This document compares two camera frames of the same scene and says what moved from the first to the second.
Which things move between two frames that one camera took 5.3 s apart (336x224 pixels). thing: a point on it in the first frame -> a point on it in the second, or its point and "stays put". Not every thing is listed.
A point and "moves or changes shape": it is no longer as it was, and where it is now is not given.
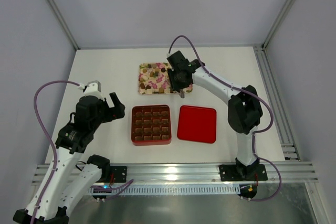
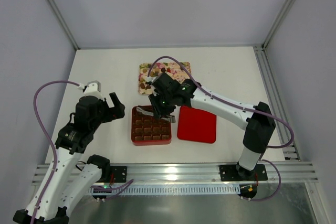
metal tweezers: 182,94 moves or changes shape
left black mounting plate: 119,172 stays put
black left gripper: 111,110 stays put
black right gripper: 177,87 -> 159,110
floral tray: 153,78 stays put
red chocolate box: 150,125 stays put
